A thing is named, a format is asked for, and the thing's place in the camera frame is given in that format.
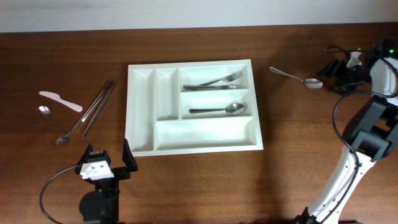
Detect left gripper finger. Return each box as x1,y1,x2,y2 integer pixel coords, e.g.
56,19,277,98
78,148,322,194
77,144,93,166
122,139,138,172

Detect steel spoon pointing down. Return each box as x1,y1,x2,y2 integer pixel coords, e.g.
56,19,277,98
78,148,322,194
269,67,323,89

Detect steel fork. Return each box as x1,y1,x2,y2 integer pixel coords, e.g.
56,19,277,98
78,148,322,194
183,85,238,91
200,71,243,86

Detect steel spoon pointing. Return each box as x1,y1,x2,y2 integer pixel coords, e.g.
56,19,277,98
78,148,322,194
189,103,245,115

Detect left black arm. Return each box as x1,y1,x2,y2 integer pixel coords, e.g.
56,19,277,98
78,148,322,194
75,139,138,224

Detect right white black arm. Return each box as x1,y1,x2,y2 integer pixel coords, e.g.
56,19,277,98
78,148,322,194
294,39,397,224

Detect steel kitchen tongs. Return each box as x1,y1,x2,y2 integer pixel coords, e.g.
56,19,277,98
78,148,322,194
81,81,116,139

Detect small steel teaspoon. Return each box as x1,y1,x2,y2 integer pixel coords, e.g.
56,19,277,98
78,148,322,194
39,106,68,134

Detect white plastic knife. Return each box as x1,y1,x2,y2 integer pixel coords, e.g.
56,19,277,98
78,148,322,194
39,91,83,112

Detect white plastic cutlery tray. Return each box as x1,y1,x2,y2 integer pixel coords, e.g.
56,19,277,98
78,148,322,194
125,59,263,157

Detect long-handled steel spoon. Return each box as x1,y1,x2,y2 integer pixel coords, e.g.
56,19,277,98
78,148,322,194
56,80,114,145

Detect right black camera cable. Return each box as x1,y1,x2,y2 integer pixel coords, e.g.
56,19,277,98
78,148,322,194
323,45,398,224

